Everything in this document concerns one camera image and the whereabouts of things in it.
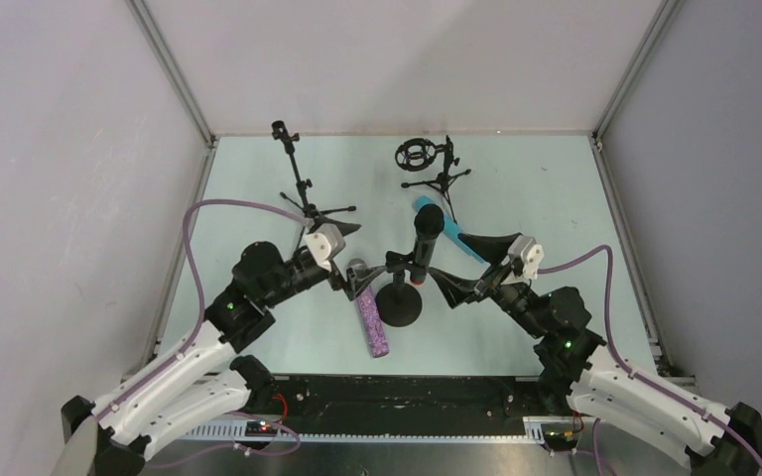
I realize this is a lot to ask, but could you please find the black round base stand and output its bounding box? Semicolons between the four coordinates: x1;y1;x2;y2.
375;251;423;327

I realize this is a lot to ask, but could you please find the black microphone orange end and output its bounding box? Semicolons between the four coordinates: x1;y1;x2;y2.
410;204;445;286

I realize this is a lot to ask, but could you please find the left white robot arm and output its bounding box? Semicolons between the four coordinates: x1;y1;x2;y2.
53;223;387;475

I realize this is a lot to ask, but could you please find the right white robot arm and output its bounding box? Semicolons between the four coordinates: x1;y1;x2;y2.
428;233;762;475

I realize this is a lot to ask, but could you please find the tall black tripod stand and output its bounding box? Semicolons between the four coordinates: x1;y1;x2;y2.
271;120;357;251

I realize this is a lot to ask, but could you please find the purple glitter microphone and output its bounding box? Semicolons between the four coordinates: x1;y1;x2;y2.
355;285;390;358

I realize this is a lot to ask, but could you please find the blue microphone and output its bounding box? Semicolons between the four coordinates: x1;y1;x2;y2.
413;195;486;264

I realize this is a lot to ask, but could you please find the right circuit board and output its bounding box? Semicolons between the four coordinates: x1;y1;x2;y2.
542;430;580;456

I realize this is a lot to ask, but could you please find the circuit board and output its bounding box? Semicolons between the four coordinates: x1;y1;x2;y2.
244;420;280;438
542;430;580;456

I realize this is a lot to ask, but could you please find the left circuit board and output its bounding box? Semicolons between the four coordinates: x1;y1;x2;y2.
244;420;280;438

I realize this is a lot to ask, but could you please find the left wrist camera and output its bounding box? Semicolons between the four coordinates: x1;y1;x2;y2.
303;223;346;272

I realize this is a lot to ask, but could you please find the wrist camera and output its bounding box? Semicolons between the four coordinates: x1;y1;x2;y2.
303;223;346;272
505;235;545;284

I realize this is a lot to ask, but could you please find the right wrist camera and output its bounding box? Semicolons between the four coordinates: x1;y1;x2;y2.
505;235;545;284

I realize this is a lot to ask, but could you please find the shock mount tripod stand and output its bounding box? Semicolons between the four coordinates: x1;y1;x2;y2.
394;135;473;221

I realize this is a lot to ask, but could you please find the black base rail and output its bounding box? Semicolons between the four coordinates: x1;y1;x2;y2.
242;374;573;437

